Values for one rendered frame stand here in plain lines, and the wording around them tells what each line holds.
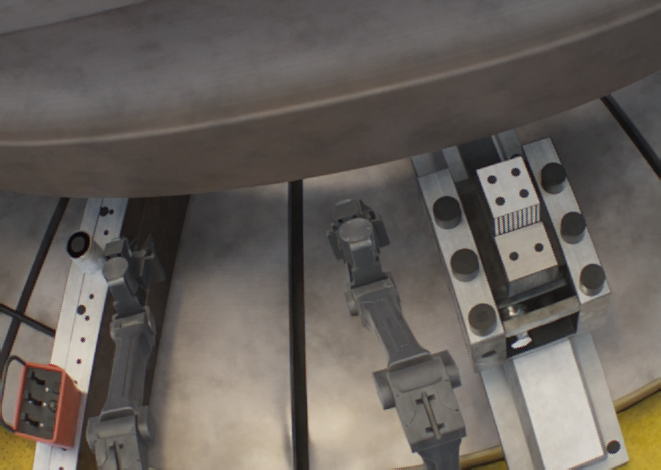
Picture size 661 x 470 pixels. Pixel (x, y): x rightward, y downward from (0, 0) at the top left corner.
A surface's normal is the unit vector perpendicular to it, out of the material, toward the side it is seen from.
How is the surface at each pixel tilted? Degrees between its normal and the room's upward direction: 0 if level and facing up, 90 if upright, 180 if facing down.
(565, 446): 0
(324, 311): 0
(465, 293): 0
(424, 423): 8
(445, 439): 61
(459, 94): 90
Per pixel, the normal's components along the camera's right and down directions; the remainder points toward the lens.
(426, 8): 0.10, 0.53
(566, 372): -0.18, -0.46
